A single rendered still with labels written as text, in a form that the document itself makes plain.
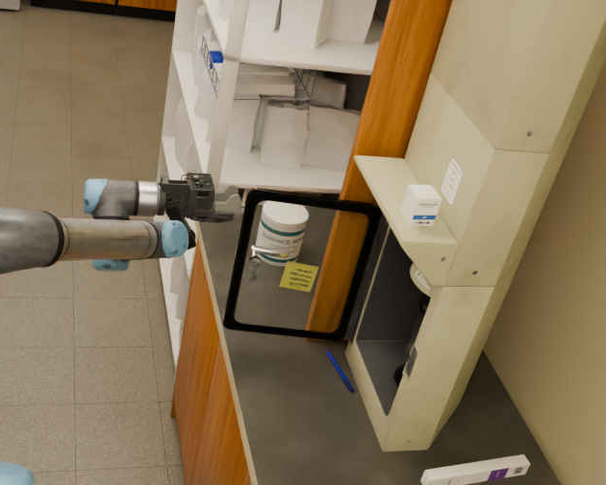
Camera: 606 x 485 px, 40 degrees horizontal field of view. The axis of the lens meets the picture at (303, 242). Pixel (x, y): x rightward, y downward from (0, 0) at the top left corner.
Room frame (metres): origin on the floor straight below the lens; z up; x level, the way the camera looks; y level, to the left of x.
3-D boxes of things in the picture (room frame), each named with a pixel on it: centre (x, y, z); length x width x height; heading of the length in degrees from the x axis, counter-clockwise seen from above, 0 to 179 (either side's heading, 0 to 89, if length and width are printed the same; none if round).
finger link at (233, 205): (1.55, 0.17, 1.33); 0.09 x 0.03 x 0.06; 111
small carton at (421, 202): (1.37, -0.20, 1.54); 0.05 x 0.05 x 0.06; 25
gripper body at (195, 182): (1.52, 0.27, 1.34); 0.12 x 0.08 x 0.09; 111
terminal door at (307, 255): (1.57, -0.01, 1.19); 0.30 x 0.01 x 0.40; 101
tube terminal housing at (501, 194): (1.51, -0.34, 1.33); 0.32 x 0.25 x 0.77; 21
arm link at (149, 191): (1.50, 0.35, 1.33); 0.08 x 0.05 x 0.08; 21
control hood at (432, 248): (1.45, -0.17, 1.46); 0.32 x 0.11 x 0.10; 21
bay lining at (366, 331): (1.51, -0.34, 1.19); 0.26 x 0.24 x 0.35; 21
